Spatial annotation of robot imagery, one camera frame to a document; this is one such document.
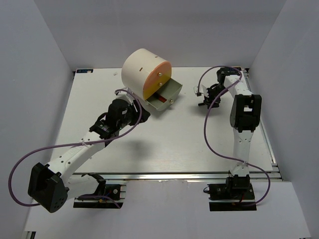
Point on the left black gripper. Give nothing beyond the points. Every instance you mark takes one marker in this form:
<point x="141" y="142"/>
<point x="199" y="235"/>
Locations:
<point x="135" y="113"/>

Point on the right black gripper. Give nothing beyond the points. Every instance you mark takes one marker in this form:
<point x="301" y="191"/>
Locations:
<point x="209" y="100"/>

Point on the red lip gloss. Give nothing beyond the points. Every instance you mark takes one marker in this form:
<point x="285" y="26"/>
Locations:
<point x="161" y="98"/>

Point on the yellow drawer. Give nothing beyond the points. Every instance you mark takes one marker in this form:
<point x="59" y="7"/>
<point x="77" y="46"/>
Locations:
<point x="155" y="87"/>

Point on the grey-green bottom drawer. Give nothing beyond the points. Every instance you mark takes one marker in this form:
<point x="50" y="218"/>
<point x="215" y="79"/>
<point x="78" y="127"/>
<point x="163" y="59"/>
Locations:
<point x="170" y="90"/>

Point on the orange top drawer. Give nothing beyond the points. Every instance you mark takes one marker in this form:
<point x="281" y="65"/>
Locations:
<point x="160" y="74"/>

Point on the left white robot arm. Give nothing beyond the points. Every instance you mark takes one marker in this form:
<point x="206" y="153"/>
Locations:
<point x="52" y="184"/>

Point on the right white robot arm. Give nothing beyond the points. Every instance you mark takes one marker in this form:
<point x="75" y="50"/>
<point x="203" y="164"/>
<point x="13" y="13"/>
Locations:
<point x="244" y="116"/>

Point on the white cylindrical drawer organizer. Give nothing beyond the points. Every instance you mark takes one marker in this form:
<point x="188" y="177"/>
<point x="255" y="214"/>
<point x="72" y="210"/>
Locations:
<point x="136" y="69"/>

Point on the blue label left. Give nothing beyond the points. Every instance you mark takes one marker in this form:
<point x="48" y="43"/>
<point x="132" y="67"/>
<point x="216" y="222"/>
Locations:
<point x="84" y="71"/>

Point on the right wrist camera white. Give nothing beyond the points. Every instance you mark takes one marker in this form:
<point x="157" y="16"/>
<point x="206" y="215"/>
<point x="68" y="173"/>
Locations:
<point x="201" y="91"/>

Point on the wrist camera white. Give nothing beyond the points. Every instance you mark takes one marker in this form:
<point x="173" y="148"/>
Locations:
<point x="125" y="94"/>
<point x="201" y="91"/>

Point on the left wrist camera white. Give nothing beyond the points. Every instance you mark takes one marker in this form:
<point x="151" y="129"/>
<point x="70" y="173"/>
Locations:
<point x="125" y="94"/>

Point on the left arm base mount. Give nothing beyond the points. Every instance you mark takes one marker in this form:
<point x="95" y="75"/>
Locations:
<point x="92" y="191"/>

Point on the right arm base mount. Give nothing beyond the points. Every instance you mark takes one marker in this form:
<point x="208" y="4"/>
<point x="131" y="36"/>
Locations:
<point x="236" y="194"/>

